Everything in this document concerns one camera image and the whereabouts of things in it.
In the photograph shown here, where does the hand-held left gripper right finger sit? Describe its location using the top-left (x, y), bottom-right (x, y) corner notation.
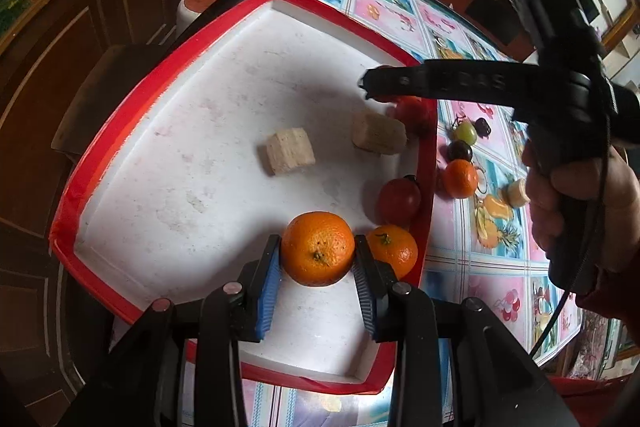
top-left (352, 234), bottom-right (581, 427)

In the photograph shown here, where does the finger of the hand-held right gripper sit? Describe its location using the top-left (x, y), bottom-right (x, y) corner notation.
top-left (358, 60), bottom-right (543, 108)

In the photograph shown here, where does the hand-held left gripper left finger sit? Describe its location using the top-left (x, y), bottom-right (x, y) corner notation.
top-left (85, 234), bottom-right (283, 427)

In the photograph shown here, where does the red tomato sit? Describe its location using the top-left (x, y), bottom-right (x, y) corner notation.
top-left (392, 97), bottom-right (438, 138)
top-left (376, 175), bottom-right (423, 229)

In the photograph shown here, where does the small orange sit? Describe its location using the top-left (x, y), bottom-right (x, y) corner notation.
top-left (366, 225), bottom-right (419, 280)
top-left (443, 159), bottom-right (480, 200)

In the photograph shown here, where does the large orange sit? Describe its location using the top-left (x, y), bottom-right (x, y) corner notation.
top-left (280, 211), bottom-right (357, 288)

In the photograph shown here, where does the pale sugarcane piece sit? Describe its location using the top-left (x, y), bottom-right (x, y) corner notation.
top-left (502, 179), bottom-right (531, 208)
top-left (265, 127), bottom-right (317, 176)
top-left (351, 112), bottom-right (408, 156)

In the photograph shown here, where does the red rimmed white tray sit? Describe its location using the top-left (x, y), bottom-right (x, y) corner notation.
top-left (49, 0), bottom-right (440, 395)

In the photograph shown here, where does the person's red sleeved forearm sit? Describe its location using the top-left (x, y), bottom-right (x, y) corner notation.
top-left (574, 247), bottom-right (640, 333)

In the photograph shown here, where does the person's right hand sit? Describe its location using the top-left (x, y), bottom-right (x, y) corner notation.
top-left (521, 141), bottom-right (640, 275)

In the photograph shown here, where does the green grape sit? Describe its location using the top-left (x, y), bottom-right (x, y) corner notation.
top-left (453, 121), bottom-right (478, 146)

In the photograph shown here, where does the dark plum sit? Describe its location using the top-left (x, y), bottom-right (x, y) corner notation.
top-left (446, 140), bottom-right (474, 162)

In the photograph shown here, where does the fruit print tablecloth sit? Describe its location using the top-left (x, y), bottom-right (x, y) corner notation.
top-left (180, 0), bottom-right (583, 427)

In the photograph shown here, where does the white round stool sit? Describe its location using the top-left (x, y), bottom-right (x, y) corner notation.
top-left (177, 0), bottom-right (236, 28)

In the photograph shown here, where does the dark wooden cabinet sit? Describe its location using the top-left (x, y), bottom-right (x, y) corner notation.
top-left (0, 0), bottom-right (251, 408)

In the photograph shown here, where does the black cable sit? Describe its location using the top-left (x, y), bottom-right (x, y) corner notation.
top-left (530, 104), bottom-right (613, 358)

